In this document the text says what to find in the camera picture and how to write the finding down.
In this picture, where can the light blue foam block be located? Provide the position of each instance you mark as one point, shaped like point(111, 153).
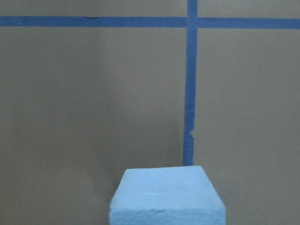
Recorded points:
point(181, 195)

